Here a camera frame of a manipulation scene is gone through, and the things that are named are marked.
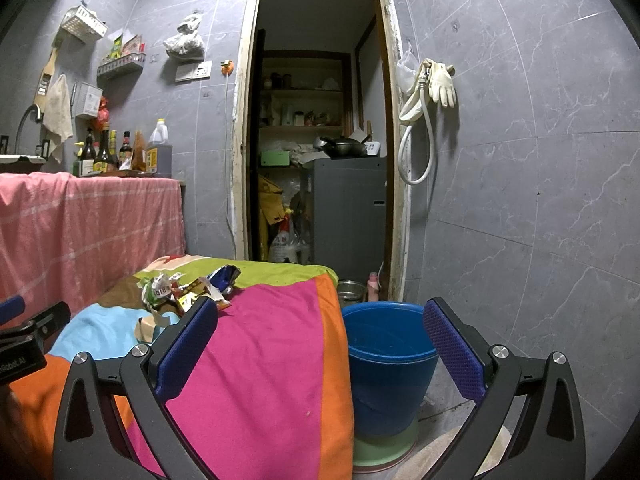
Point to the white rubber glove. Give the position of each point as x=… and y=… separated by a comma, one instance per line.
x=440, y=84

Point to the yellow bag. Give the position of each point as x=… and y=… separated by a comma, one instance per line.
x=271, y=211

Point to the blue plastic bucket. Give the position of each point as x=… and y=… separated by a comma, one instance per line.
x=391, y=364

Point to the colourful patchwork table cloth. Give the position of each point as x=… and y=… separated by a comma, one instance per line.
x=269, y=397

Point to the black wok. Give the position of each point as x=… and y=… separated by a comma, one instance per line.
x=341, y=147

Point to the wooden brush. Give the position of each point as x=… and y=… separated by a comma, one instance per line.
x=47, y=73

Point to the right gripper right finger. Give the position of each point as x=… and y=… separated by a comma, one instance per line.
x=548, y=441

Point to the grey cabinet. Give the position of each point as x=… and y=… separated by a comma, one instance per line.
x=345, y=201

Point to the orange wall hook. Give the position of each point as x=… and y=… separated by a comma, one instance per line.
x=227, y=67

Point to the grey wall shelf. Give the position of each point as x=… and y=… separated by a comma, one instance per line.
x=130, y=63

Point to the green basin under bucket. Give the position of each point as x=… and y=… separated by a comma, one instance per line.
x=378, y=454

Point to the white wall basket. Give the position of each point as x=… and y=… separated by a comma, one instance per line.
x=83, y=24

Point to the blue snack wrapper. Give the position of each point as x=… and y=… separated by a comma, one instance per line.
x=223, y=279

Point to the white paper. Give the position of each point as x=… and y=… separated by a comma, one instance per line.
x=159, y=289

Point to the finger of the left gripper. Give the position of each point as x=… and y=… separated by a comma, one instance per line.
x=11, y=308
x=49, y=320

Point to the red snack wrapper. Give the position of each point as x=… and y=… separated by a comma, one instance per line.
x=188, y=295

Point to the white green paper wrapper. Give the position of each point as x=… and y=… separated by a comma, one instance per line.
x=150, y=326

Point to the hanging plastic bag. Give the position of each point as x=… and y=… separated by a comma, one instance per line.
x=187, y=44

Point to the dark sauce bottle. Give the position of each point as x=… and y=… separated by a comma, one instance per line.
x=103, y=162

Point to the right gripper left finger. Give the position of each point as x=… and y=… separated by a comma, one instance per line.
x=90, y=440

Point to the clear plastic bottle on floor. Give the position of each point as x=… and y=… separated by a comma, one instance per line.
x=283, y=248

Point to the white wall box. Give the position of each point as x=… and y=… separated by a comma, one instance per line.
x=87, y=99

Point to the metal pot on floor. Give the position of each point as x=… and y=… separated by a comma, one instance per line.
x=350, y=292

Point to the pink bottle on floor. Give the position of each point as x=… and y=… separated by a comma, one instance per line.
x=373, y=288

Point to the hanging beige towel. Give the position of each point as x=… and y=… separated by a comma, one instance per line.
x=57, y=118

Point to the pink checked counter cloth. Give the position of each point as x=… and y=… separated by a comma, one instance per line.
x=70, y=239

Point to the green box on shelf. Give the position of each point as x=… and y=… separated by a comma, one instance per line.
x=275, y=158

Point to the large dark vinegar jug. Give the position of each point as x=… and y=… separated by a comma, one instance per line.
x=159, y=151

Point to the white wall switch panel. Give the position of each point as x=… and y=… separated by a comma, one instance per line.
x=193, y=71

